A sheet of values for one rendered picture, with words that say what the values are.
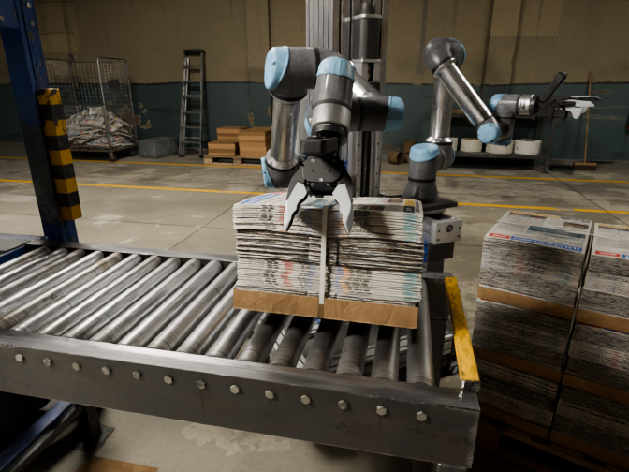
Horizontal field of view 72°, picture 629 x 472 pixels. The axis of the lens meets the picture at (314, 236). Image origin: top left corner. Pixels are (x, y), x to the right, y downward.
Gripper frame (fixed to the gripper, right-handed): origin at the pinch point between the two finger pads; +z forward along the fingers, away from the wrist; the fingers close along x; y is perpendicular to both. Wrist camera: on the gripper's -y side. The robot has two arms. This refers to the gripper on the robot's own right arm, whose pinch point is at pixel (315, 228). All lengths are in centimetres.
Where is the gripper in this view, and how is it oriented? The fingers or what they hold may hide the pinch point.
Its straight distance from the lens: 77.4
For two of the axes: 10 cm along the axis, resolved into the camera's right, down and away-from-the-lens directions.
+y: 1.9, 2.8, 9.4
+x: -9.8, -0.5, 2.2
